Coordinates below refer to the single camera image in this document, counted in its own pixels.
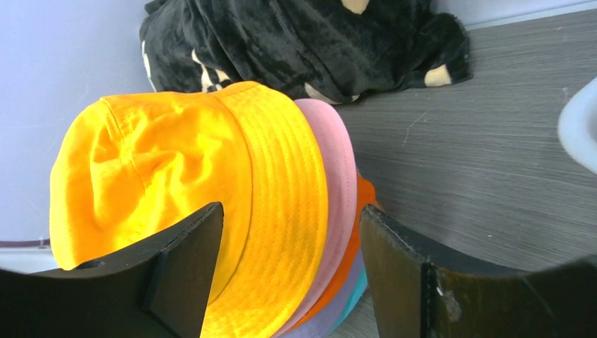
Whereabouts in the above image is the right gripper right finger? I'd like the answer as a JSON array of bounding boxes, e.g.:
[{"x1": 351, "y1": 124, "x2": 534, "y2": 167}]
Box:
[{"x1": 359, "y1": 205, "x2": 596, "y2": 337}]

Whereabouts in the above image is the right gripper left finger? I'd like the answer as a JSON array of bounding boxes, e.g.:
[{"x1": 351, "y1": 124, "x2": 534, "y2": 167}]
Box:
[{"x1": 1, "y1": 202, "x2": 224, "y2": 337}]

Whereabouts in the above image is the turquoise bucket hat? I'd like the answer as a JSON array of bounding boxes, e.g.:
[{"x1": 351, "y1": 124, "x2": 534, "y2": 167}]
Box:
[{"x1": 332, "y1": 268, "x2": 368, "y2": 331}]

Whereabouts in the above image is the lavender bucket hat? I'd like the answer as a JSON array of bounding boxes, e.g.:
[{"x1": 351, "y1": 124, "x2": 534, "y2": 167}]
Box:
[{"x1": 281, "y1": 250, "x2": 365, "y2": 338}]

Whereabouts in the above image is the orange bucket hat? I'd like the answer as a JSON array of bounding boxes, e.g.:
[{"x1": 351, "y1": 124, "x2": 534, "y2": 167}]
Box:
[{"x1": 285, "y1": 174, "x2": 376, "y2": 333}]

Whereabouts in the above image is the yellow bucket hat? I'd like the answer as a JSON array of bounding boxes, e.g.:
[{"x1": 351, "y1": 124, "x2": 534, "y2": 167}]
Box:
[{"x1": 49, "y1": 82, "x2": 329, "y2": 337}]

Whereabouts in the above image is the pink bucket hat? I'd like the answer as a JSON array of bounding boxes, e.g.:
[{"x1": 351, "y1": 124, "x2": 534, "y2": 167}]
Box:
[{"x1": 276, "y1": 99, "x2": 358, "y2": 337}]

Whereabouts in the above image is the white plastic basket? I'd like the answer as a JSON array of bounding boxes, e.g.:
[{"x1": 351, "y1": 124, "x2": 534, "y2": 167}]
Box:
[{"x1": 557, "y1": 78, "x2": 597, "y2": 174}]

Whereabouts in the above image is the black floral plush pillow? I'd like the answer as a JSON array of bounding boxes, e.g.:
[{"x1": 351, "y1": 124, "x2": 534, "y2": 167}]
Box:
[{"x1": 139, "y1": 0, "x2": 473, "y2": 105}]

